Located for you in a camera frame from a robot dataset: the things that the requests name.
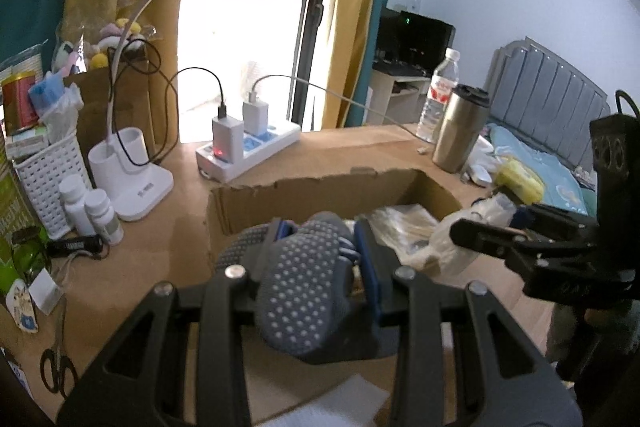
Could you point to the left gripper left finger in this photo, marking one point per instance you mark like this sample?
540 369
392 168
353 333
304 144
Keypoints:
276 230

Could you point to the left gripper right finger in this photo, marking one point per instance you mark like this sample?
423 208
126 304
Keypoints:
378 264

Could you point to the grey dotted sock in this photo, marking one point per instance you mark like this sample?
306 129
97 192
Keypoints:
302 295

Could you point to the clear bubble wrap piece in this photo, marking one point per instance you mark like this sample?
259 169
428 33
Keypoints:
452 243

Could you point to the right hand grey glove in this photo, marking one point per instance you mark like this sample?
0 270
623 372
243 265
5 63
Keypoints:
575 334

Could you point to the clear plastic bag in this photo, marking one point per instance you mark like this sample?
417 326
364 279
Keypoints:
407 229

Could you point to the blue patterned bedsheet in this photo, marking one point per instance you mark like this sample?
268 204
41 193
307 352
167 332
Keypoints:
562 189

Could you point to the brown cardboard box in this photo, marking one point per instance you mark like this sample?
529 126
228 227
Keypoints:
233 209

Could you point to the white power strip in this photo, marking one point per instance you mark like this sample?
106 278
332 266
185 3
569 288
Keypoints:
256 149

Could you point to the yellow tissue pack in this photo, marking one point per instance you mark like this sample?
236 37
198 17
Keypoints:
521 181

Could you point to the white paper sheet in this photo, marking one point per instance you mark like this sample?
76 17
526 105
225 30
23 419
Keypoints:
353 403

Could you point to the white side desk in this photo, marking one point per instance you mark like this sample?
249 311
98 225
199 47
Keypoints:
398 97

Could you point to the grey padded headboard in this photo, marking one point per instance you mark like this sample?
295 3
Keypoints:
544 101

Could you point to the steel travel tumbler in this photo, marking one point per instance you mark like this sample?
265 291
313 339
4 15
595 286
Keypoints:
465 116

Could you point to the white pill bottle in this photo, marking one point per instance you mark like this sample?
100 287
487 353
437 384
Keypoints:
103 217
73 191

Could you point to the clear water bottle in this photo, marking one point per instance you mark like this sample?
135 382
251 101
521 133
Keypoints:
445 77

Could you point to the brown paper bag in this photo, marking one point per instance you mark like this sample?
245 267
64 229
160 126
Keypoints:
132 106

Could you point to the black usb device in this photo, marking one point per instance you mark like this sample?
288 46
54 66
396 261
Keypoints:
91 245

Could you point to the black monitor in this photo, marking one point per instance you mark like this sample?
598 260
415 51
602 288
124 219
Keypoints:
410 44

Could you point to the white lattice basket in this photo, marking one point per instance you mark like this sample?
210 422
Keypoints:
40 175

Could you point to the plush toy bundle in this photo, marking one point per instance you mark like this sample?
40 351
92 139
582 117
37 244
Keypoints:
83 46

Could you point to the yellow curtain right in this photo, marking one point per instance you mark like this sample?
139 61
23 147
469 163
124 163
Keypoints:
348 35

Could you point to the black scissors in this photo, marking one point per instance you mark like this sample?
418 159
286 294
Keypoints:
57 370

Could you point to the green snack bag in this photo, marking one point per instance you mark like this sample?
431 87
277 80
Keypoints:
16 212

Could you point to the cartoon print packet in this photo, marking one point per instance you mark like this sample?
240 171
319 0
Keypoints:
19 304

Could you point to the red tin can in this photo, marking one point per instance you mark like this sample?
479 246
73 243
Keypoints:
19 115

